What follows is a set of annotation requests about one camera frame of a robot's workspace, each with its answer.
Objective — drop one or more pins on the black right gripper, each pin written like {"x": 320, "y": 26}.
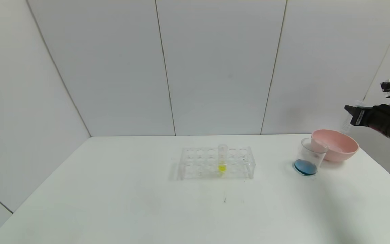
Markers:
{"x": 359, "y": 116}

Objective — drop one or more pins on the test tube with blue pigment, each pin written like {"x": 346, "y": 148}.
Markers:
{"x": 345, "y": 126}

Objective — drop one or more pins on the test tube with yellow pigment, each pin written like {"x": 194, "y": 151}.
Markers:
{"x": 222, "y": 167}

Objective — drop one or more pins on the clear plastic test tube rack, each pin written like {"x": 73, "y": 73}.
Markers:
{"x": 201, "y": 166}

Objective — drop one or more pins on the pink bowl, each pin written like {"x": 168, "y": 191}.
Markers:
{"x": 342, "y": 152}

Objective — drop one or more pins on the clear plastic beaker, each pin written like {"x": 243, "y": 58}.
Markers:
{"x": 305, "y": 166}

